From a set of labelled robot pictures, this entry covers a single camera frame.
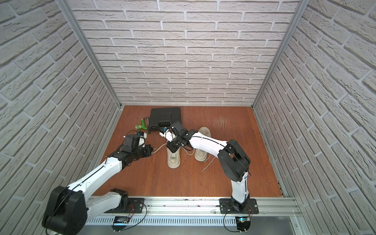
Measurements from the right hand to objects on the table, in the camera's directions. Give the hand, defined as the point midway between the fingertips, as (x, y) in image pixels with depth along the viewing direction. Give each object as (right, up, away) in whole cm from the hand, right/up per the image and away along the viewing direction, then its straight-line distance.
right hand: (170, 144), depth 87 cm
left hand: (-9, -1, -2) cm, 10 cm away
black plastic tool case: (-9, +17, +19) cm, 27 cm away
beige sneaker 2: (+19, -6, -1) cm, 20 cm away
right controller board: (+39, -36, -17) cm, 55 cm away
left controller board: (-22, -36, -17) cm, 45 cm away
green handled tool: (-23, +10, +16) cm, 30 cm away
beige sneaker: (+3, -8, -5) cm, 9 cm away
